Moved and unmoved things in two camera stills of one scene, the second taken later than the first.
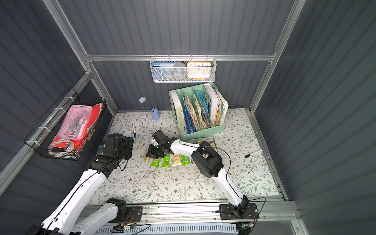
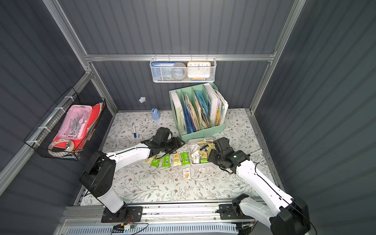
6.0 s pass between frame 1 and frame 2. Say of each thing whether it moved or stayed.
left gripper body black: moved
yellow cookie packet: stayed
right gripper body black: moved
